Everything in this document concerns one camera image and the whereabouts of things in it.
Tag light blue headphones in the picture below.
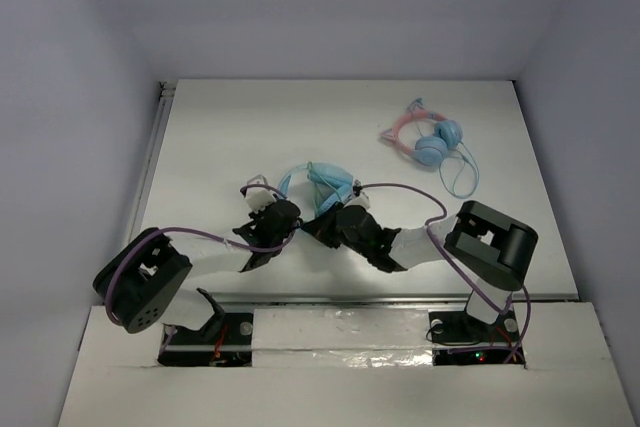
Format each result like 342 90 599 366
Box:
277 161 356 218

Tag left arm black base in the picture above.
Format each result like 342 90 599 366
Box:
157 288 254 367

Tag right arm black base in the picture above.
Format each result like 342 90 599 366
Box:
425 311 526 366

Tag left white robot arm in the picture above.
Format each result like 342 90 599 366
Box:
93 199 301 334

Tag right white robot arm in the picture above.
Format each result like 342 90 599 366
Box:
302 201 539 340

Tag pink blue cat-ear headphones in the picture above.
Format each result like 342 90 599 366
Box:
379 97 480 200

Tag silver tape strip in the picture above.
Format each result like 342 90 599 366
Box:
251 307 433 368

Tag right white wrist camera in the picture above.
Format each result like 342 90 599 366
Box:
347 180 371 210

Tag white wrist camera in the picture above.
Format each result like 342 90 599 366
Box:
347 180 371 210
240 174 282 213

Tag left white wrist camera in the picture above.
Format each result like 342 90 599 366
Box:
240 174 282 213

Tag aluminium front rail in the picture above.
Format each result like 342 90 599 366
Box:
209 290 576 309

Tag aluminium rail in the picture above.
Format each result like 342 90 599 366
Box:
209 290 576 309
122 80 178 246

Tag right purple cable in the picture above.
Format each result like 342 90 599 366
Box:
357 182 532 364

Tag purple cable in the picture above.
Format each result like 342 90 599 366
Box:
104 185 296 328
357 182 532 364

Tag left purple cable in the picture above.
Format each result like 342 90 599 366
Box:
104 185 296 328

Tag aluminium left side rail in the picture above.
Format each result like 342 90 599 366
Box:
122 80 178 246

